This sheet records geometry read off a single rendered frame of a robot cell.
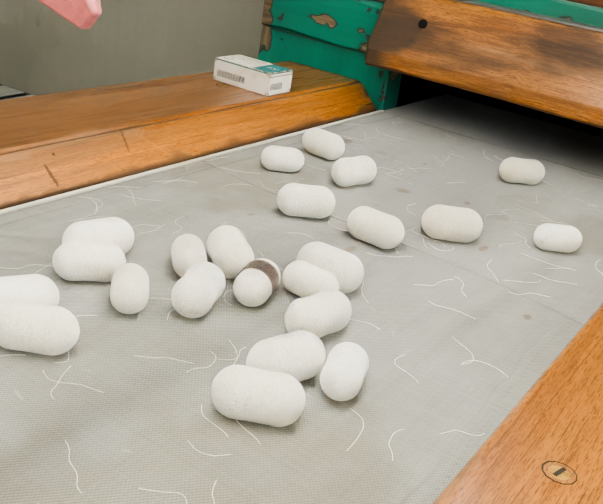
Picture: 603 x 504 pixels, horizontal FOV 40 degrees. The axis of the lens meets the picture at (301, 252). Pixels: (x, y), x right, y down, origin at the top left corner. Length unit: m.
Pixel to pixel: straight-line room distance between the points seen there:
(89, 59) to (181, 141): 1.60
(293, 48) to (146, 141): 0.34
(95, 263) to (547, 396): 0.21
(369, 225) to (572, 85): 0.27
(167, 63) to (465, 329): 1.67
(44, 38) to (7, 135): 1.76
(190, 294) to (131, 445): 0.09
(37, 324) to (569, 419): 0.21
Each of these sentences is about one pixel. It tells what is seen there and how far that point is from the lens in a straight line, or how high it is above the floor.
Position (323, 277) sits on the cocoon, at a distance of 0.40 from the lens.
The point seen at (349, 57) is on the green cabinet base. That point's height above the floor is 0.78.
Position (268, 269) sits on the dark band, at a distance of 0.40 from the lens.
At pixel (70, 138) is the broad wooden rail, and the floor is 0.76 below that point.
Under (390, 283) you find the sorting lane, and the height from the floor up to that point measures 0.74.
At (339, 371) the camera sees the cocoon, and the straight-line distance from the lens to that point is 0.33.
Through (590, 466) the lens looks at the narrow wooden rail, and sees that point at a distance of 0.31.
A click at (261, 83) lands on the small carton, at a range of 0.71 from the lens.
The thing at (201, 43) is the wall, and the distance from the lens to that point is 1.97.
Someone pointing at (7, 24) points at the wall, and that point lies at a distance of 2.39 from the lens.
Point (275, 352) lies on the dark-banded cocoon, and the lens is 0.33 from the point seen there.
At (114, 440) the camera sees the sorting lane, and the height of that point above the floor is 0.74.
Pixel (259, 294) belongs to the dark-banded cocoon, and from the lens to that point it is 0.39.
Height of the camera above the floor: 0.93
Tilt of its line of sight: 24 degrees down
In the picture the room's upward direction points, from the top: 9 degrees clockwise
